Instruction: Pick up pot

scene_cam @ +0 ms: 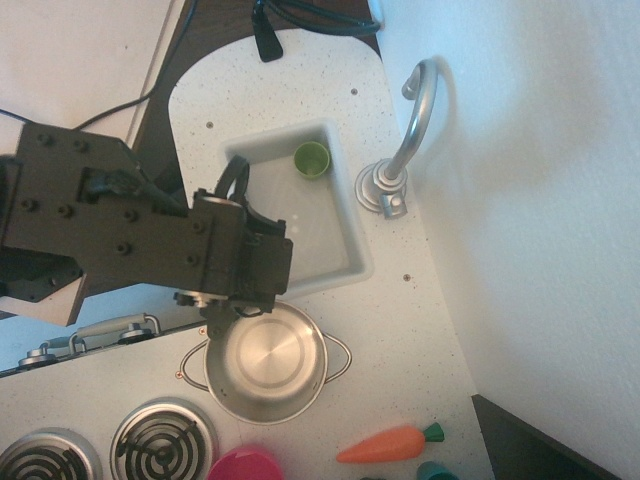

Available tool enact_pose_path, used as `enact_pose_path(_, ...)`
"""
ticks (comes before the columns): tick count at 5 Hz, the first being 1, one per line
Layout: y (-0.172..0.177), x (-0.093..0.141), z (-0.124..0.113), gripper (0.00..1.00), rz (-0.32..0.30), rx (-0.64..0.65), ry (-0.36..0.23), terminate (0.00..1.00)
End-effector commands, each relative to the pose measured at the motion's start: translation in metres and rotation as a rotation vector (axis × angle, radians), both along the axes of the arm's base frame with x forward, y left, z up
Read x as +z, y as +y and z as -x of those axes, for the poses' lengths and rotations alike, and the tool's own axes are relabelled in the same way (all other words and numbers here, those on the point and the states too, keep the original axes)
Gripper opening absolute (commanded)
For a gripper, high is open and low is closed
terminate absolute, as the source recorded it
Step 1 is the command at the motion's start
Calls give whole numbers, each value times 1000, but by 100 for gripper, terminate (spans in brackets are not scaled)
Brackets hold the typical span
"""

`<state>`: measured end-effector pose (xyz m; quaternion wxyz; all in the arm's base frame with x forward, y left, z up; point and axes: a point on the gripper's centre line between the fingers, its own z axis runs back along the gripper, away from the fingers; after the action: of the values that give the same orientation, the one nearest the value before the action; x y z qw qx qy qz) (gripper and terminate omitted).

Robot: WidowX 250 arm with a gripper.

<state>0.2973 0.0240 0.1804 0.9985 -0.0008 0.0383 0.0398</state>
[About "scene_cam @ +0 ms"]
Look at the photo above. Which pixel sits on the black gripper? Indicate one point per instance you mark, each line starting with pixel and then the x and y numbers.
pixel 247 264

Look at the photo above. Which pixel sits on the stainless steel pot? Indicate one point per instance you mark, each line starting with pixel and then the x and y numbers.
pixel 267 369

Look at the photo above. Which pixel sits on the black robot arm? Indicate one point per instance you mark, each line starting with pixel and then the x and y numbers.
pixel 76 205

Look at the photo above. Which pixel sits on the silver stove knob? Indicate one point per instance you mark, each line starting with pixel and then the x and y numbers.
pixel 135 333
pixel 37 358

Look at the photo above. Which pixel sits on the right coil stove burner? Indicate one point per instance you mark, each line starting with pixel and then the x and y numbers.
pixel 166 438

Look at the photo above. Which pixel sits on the coil stove burner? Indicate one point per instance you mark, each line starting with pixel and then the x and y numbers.
pixel 51 453
pixel 166 438

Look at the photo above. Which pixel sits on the pink plastic cup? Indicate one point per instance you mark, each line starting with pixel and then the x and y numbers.
pixel 246 462

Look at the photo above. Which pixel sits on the white toy sink basin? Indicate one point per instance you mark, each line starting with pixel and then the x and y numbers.
pixel 322 220

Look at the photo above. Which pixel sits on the green plastic cup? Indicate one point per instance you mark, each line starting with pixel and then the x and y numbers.
pixel 312 160

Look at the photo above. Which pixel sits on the silver stove knob left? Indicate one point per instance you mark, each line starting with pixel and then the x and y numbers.
pixel 37 358

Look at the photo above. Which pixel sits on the silver toy faucet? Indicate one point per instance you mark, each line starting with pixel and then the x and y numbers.
pixel 381 186

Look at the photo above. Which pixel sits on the left coil stove burner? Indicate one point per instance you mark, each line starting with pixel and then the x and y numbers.
pixel 51 453

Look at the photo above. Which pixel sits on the orange toy carrot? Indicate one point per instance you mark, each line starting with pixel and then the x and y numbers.
pixel 396 444

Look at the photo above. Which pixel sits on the teal plastic cup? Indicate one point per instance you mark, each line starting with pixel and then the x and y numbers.
pixel 433 471

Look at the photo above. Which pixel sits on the grey oven door handle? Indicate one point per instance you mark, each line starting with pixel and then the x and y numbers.
pixel 76 341

